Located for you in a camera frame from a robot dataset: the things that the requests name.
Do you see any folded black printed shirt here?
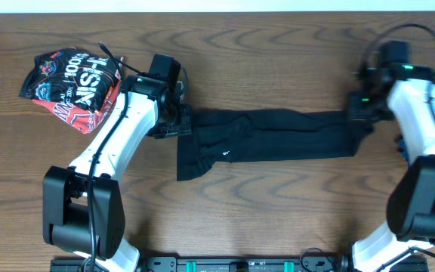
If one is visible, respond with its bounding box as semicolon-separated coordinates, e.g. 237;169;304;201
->
19;48;120;112

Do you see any black Hydrogen t-shirt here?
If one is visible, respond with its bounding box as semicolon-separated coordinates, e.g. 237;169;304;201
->
177;109;374;181

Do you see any folded red printed shirt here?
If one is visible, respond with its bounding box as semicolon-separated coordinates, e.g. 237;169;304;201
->
32;81;122;134

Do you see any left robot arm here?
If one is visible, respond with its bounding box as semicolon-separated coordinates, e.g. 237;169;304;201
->
42;54;192;271

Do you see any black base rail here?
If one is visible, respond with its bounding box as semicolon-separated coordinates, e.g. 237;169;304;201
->
49;249;429;272

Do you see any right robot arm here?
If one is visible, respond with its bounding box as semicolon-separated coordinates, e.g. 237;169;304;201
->
341;41;435;271

